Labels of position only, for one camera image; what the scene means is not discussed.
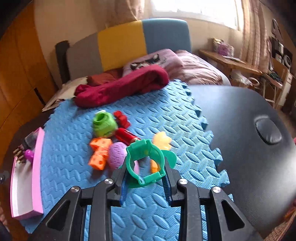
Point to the purple patterned egg toy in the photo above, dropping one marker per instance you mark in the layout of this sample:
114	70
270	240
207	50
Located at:
118	153

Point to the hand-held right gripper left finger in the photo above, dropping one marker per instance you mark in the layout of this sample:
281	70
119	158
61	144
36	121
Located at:
123	194

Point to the light green camera toy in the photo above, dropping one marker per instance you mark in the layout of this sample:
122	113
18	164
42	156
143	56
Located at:
105	125

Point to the wooden wardrobe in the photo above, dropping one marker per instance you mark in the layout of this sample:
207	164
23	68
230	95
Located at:
20	69

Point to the colourful box on desk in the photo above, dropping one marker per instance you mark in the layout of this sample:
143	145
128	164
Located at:
223	46

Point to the wooden desk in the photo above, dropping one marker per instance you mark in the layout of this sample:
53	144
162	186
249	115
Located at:
231	63

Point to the pink bed blanket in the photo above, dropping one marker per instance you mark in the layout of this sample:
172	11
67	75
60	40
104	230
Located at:
198	69

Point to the black round table cap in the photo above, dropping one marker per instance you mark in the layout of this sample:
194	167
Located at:
268	131

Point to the blue foam mat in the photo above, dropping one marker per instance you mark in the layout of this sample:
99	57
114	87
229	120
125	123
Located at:
69	115

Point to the pink shallow box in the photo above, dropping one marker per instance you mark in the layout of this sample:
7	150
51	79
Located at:
37	173

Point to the pink cat print pillow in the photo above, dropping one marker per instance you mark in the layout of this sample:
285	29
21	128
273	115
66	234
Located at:
159	59

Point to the window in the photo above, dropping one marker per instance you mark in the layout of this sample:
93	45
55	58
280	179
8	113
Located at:
196	11

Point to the beige bag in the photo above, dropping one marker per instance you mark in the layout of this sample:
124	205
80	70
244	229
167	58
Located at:
64	91

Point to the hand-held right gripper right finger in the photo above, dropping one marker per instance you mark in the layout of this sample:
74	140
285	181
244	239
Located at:
167	188

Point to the maroon pillow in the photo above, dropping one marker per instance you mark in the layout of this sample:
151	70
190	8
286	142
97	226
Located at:
104	77

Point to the red cylinder toy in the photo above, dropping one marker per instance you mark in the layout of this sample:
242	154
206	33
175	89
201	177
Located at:
124	136

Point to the orange yellow toy piece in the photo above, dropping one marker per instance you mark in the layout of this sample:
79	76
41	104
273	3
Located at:
161	140

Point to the pink patterned curtain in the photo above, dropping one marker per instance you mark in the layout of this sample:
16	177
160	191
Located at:
138	9
254	34

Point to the dark red cloth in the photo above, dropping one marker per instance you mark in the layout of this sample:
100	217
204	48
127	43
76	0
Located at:
120	87

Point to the white plastic bag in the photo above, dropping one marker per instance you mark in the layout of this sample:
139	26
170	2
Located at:
240	78

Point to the orange linked cubes toy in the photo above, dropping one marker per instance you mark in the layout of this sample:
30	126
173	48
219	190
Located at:
99	150

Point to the wooden chair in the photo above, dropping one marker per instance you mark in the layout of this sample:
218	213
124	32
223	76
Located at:
277	81

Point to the papers on desk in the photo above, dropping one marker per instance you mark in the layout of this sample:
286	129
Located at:
233	59

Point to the green plastic cylinder toy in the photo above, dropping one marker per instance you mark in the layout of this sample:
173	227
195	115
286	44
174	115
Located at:
143	148

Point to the purple perforated ball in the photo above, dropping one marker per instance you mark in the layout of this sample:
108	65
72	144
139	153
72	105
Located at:
29	154

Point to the red block toy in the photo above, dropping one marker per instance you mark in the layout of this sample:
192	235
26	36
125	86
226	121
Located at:
121	118

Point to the grey yellow blue headboard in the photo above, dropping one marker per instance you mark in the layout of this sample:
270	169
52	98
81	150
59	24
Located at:
120	44

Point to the silver cylinder with dark cap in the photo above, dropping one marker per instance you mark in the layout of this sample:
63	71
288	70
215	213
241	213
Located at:
31	140

